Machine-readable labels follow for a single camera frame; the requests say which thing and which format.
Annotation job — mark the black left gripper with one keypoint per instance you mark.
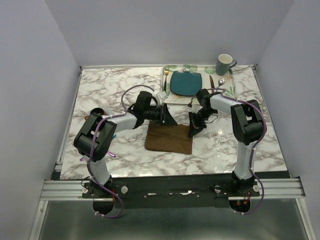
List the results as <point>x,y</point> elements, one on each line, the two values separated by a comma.
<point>168,120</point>

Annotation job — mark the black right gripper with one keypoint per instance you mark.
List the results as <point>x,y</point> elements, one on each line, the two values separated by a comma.
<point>193,130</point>

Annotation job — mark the brown cloth napkin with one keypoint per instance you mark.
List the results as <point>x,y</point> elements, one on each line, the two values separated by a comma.
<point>172,139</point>

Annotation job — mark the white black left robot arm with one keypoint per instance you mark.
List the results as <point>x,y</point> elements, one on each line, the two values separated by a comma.
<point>95,136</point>

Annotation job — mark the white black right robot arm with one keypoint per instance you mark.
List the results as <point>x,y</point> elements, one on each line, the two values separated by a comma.
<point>248,125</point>

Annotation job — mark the teal square plate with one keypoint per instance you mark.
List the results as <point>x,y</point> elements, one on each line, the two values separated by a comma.
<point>185,83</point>

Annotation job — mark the brown wooden knife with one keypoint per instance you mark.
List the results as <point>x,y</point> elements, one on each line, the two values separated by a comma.
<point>212,85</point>

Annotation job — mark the silver spoon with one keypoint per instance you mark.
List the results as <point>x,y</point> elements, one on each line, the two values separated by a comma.
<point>221,82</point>

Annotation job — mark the white leaf-pattern tray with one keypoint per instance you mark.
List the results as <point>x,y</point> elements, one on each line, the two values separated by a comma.
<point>205,71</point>

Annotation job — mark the iridescent rainbow spoon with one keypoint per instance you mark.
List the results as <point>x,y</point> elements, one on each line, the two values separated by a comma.
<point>109,153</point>

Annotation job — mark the grey-green ceramic mug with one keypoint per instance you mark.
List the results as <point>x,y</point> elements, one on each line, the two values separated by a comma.
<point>224,63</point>

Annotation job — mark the orange coffee cup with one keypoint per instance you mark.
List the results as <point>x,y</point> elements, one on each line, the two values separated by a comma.
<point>98,111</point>

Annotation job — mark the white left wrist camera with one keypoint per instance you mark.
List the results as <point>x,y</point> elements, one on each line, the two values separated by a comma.
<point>160,95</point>

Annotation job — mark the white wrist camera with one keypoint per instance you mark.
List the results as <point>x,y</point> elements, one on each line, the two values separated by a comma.
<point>160,95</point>
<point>192,103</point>

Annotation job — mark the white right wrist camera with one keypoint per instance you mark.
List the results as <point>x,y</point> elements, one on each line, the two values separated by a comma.
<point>192,103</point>

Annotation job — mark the gold fork green handle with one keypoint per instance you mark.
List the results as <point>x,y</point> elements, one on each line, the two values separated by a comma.
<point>166,73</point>

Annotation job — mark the black metal base frame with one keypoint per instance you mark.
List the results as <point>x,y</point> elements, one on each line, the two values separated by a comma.
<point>185,191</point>

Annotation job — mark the aluminium extrusion rail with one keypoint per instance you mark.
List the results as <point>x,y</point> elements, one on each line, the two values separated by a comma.
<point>73,190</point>

